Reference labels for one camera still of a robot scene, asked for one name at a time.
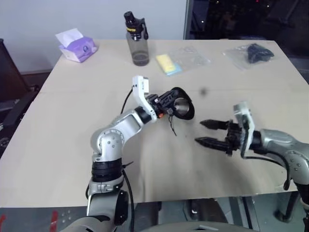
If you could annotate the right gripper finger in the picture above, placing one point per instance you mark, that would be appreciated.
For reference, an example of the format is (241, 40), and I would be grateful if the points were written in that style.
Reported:
(212, 142)
(213, 124)

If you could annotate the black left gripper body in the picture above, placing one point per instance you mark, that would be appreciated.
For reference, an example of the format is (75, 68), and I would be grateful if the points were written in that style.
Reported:
(154, 104)

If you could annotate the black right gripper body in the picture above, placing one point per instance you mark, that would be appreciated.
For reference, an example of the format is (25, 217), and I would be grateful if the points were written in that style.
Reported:
(233, 139)

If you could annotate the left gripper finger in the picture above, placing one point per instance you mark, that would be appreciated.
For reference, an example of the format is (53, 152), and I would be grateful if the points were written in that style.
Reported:
(168, 94)
(167, 102)

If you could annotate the metal cup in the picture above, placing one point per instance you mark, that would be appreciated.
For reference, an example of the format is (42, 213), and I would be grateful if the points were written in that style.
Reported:
(181, 108)

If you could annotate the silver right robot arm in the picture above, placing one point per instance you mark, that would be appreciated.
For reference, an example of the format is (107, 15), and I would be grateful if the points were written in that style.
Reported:
(280, 142)

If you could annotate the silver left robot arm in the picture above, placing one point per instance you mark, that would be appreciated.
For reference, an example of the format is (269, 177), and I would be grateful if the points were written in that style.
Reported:
(113, 142)

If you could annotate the yellow blue sponge pack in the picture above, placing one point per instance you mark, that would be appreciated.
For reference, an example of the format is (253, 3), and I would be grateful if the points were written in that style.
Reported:
(167, 64)

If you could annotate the empty clear plastic bag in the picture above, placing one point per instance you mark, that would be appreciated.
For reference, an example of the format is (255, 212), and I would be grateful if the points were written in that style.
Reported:
(190, 56)

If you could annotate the grey water bottle black lid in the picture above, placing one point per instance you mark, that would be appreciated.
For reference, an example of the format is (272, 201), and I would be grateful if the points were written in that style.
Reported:
(138, 46)

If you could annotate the black item in plastic bag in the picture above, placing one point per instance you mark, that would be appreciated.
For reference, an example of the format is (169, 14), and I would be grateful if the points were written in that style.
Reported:
(235, 56)

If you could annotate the purple tissue box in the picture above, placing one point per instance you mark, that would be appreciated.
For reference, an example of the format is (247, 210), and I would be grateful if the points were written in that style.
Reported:
(78, 49)

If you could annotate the black chair base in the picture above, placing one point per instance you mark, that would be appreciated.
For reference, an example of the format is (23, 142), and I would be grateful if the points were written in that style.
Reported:
(18, 108)

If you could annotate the black cabinet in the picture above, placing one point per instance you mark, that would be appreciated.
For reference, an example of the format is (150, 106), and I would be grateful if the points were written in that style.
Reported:
(8, 72)

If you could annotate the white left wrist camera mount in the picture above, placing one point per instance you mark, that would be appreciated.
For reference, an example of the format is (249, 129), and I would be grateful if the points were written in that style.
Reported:
(139, 90)

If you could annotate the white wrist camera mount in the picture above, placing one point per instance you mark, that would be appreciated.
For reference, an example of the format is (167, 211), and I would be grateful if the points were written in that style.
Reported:
(139, 90)
(242, 113)

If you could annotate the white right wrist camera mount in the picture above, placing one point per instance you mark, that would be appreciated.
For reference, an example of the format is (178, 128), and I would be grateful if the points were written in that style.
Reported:
(242, 113)

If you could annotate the metal table frame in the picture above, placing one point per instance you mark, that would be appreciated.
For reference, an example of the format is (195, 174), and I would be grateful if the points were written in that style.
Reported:
(248, 212)

